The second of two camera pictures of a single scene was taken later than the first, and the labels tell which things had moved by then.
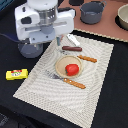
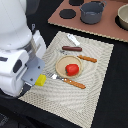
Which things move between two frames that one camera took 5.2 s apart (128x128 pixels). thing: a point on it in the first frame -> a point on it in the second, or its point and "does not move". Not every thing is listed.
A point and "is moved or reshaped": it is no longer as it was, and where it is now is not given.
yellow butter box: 16,74 is moved or reshaped
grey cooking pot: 91,12 does not move
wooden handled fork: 69,81 does not move
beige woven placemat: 68,79 does not move
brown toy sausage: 72,48 does not move
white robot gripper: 43,26 -> 20,67
